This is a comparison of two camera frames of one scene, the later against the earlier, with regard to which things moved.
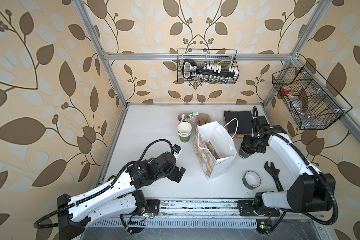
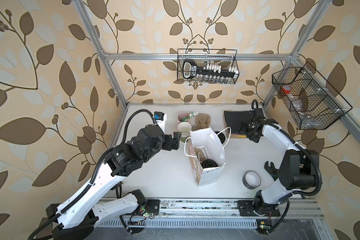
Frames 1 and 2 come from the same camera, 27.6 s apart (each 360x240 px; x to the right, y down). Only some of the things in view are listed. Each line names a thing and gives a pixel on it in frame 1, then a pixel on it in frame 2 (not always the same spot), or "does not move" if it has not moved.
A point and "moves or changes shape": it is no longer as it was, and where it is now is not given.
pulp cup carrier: x=210 y=147 -> x=199 y=154
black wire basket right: x=314 y=104 does not move
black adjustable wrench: x=274 y=173 does not move
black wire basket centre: x=207 y=66 does not move
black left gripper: x=175 y=177 -> x=176 y=142
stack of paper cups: x=184 y=130 does not move
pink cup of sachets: x=186 y=117 does not move
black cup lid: x=247 y=149 -> x=208 y=163
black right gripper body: x=251 y=142 -> x=245 y=129
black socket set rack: x=209 y=71 does not move
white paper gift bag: x=215 y=150 moves or changes shape
